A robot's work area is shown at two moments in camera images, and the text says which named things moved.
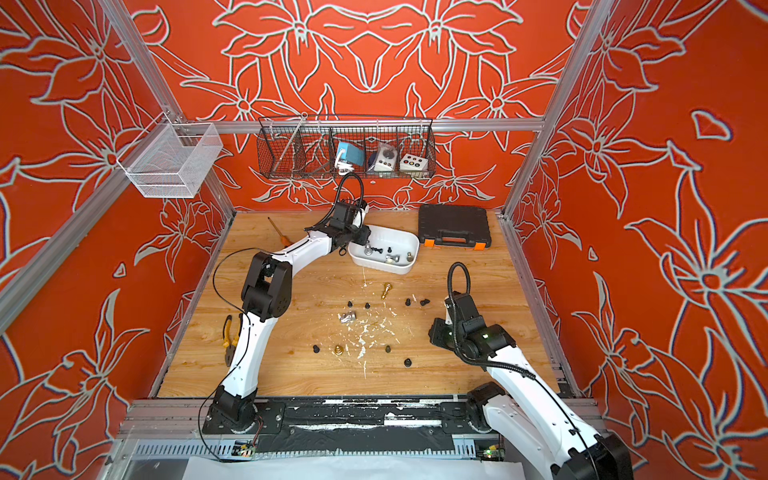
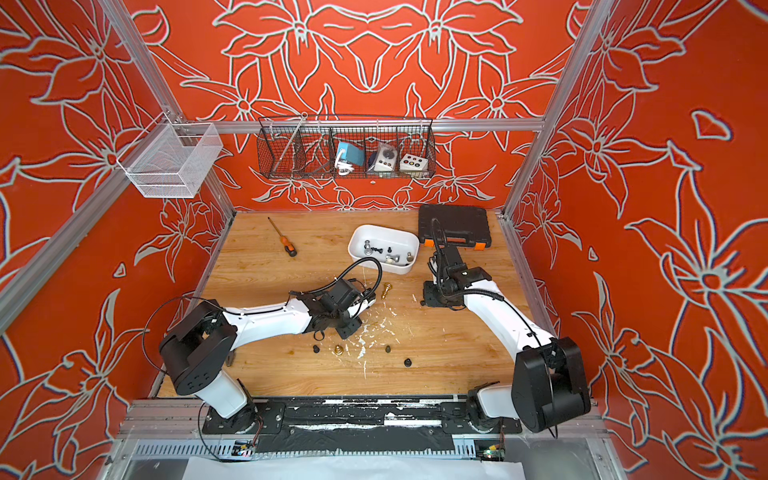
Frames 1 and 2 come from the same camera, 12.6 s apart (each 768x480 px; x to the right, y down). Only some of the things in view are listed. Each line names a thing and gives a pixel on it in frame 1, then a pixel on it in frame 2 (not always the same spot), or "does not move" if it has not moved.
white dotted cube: (412, 162) does not move
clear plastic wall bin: (172, 159) does not move
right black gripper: (436, 337) to (428, 297)
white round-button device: (385, 158) does not move
